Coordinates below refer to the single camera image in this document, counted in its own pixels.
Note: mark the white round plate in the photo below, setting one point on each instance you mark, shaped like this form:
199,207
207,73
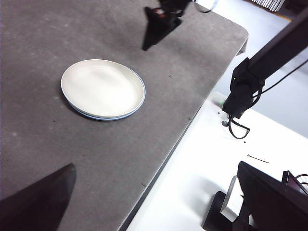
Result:
101,86

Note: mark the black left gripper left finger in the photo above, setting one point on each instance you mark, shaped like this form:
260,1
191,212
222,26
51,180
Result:
36,204

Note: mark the small dark screen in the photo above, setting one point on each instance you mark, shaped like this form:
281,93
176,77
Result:
292,183

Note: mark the blue round plate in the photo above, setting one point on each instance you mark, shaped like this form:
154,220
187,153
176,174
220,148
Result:
106,119

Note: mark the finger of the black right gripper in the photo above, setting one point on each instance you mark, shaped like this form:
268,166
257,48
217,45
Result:
155,29

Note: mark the thin black stick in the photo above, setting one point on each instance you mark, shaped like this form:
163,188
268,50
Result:
258,159

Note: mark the white striped object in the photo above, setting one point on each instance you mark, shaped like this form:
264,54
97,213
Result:
264,3

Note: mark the black stand with grey bracket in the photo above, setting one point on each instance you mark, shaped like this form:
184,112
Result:
216,209

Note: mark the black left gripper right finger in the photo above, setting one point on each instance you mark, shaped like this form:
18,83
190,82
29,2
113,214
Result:
276,207

